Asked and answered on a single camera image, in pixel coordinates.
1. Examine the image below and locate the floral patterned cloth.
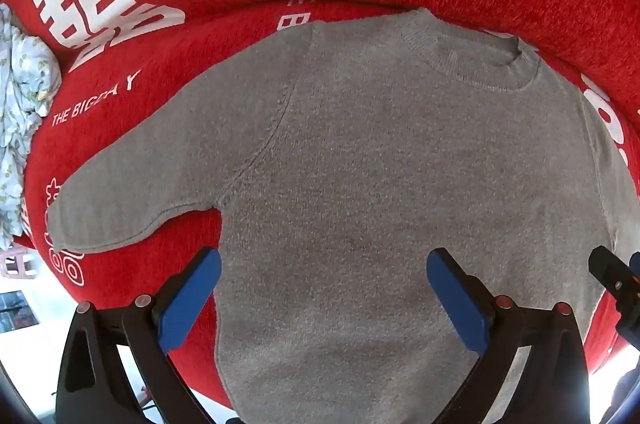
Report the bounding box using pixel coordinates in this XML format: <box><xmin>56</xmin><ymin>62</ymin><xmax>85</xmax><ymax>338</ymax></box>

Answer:
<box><xmin>0</xmin><ymin>2</ymin><xmax>63</xmax><ymax>251</ymax></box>

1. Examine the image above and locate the dark blue clothing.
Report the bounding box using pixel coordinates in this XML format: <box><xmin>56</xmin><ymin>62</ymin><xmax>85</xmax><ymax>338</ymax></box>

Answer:
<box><xmin>599</xmin><ymin>366</ymin><xmax>640</xmax><ymax>424</ymax></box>

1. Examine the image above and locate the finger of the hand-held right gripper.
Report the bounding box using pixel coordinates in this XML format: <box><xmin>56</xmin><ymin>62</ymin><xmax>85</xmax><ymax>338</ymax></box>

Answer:
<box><xmin>616</xmin><ymin>297</ymin><xmax>640</xmax><ymax>351</ymax></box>
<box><xmin>588</xmin><ymin>245</ymin><xmax>640</xmax><ymax>305</ymax></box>

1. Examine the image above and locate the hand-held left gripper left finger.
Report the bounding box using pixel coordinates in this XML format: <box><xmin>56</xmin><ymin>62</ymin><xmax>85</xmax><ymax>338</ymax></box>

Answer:
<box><xmin>54</xmin><ymin>247</ymin><xmax>223</xmax><ymax>424</ymax></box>

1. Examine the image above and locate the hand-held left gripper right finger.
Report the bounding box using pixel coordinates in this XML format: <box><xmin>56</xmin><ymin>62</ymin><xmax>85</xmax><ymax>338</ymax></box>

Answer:
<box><xmin>426</xmin><ymin>247</ymin><xmax>594</xmax><ymax>424</ymax></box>

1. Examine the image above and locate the grey knitted sweater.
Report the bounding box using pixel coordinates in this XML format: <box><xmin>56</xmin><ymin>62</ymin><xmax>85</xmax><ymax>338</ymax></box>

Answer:
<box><xmin>47</xmin><ymin>7</ymin><xmax>640</xmax><ymax>424</ymax></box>

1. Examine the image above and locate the pink plastic stool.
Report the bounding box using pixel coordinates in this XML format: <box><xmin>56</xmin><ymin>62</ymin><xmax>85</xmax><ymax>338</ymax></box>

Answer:
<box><xmin>0</xmin><ymin>243</ymin><xmax>40</xmax><ymax>281</ymax></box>

